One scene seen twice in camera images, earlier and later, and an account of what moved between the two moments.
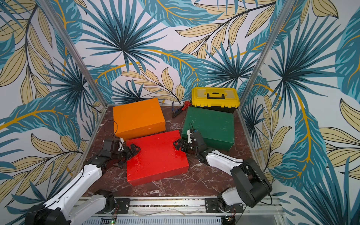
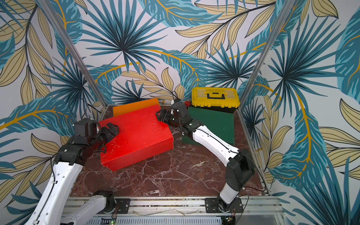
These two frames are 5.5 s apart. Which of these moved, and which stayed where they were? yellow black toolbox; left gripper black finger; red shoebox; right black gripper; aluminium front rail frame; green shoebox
Moved: left gripper black finger; red shoebox; right black gripper
Stayed: yellow black toolbox; green shoebox; aluminium front rail frame
